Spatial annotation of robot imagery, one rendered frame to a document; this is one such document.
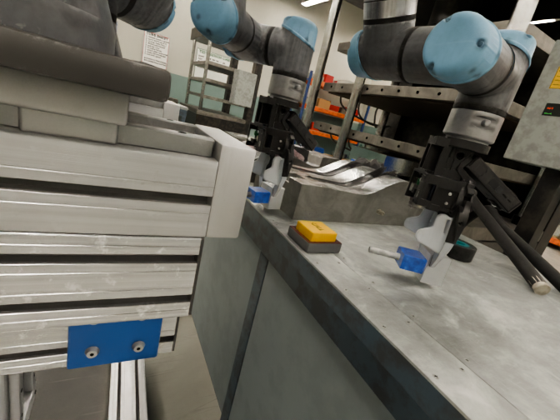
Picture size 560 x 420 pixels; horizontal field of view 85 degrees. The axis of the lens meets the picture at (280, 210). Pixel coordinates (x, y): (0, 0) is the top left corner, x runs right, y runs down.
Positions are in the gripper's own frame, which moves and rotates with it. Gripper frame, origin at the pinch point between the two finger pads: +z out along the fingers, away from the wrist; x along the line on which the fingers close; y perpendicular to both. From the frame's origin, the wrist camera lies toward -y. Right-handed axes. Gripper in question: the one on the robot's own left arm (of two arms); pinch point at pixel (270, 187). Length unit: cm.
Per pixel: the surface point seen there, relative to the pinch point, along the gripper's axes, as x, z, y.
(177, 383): -24, 86, 3
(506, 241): 35, -1, -51
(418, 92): -32, -41, -93
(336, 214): 7.6, 3.7, -16.8
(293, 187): 2.9, -1.2, -4.6
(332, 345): 31.3, 19.4, 1.2
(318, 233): 20.6, 2.2, 1.6
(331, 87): -101, -40, -102
